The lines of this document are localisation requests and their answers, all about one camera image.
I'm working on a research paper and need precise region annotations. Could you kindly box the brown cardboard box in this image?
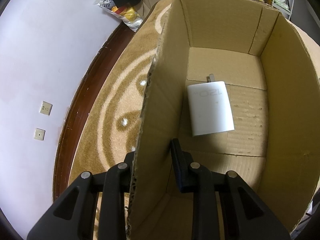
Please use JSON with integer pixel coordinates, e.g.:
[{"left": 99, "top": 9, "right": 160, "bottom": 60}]
[{"left": 126, "top": 0, "right": 320, "bottom": 240}]

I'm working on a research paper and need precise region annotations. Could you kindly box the large white 120W charger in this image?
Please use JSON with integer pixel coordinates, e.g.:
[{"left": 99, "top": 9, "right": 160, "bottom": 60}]
[{"left": 187, "top": 74, "right": 234, "bottom": 136}]

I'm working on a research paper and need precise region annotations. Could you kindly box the upper wall socket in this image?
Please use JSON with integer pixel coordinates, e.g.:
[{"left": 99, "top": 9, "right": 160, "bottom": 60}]
[{"left": 40, "top": 101, "right": 53, "bottom": 115}]

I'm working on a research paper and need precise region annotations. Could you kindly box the wall socket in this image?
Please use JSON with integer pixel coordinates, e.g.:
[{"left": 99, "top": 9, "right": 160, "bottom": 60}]
[
  {"left": 40, "top": 101, "right": 53, "bottom": 115},
  {"left": 34, "top": 128, "right": 46, "bottom": 141}
]

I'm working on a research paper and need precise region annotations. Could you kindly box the plastic snack bag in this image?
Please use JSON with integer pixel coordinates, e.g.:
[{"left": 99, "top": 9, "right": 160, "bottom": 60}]
[{"left": 93, "top": 0, "right": 143, "bottom": 32}]

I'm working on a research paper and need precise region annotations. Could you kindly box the beige patterned carpet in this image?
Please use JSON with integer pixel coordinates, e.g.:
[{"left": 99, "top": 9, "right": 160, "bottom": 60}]
[{"left": 68, "top": 0, "right": 320, "bottom": 240}]

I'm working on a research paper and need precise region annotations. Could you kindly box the lower wall socket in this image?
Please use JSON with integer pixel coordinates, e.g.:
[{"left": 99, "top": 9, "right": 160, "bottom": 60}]
[{"left": 34, "top": 128, "right": 46, "bottom": 141}]

